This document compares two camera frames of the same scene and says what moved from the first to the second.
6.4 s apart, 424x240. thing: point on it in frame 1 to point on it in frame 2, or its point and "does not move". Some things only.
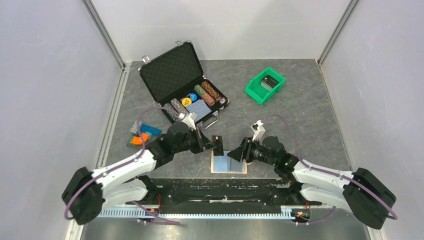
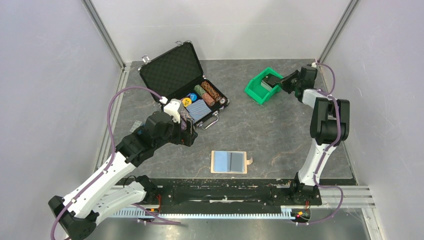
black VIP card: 217,141 to 271,79
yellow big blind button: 186,102 does not move
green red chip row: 209,100 does not move
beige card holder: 226,164 does not move
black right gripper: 246,145 to 284,83
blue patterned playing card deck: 200,107 does not move
